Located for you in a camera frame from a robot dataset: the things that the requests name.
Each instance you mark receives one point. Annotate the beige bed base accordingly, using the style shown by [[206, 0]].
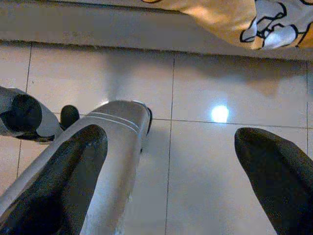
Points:
[[97, 24]]

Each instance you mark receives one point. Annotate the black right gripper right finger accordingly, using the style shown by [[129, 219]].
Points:
[[283, 186]]

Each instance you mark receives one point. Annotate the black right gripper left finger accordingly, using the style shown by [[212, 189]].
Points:
[[53, 186]]

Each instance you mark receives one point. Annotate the orange yellow cartoon blanket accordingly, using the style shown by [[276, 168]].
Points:
[[220, 19]]

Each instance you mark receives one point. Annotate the silver robot right leg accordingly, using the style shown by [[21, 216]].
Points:
[[122, 147]]

